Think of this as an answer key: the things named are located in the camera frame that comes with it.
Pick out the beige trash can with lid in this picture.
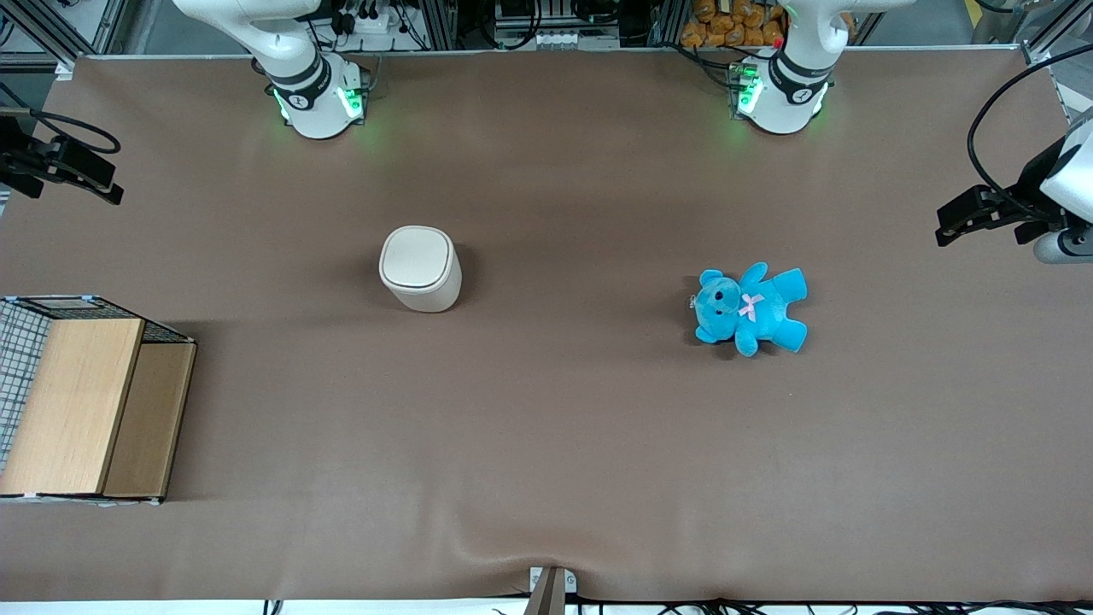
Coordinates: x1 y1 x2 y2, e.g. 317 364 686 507
378 225 464 313

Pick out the blue teddy bear plush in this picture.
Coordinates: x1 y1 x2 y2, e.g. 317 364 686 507
690 261 810 358

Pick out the bag of orange plush toys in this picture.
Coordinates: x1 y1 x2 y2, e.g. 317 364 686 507
680 0 788 50

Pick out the white power strip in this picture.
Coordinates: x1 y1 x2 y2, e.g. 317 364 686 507
340 7 404 37

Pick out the white terminal block strip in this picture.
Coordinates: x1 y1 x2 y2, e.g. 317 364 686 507
506 29 622 51

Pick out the brown table mat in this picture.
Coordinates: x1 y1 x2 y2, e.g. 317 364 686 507
0 47 1093 604

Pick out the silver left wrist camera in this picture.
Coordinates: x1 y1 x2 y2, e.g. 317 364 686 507
1032 229 1093 265

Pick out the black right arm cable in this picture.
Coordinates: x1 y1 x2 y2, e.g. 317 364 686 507
0 84 123 156

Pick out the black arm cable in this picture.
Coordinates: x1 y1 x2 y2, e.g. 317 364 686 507
967 43 1093 216
0 84 123 156

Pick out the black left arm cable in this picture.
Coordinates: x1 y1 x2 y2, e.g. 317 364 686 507
967 43 1093 216

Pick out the wooden shelf with wire mesh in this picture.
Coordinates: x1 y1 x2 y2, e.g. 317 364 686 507
0 295 198 507

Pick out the grey metal mount bracket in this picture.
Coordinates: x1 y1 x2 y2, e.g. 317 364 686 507
523 565 579 615

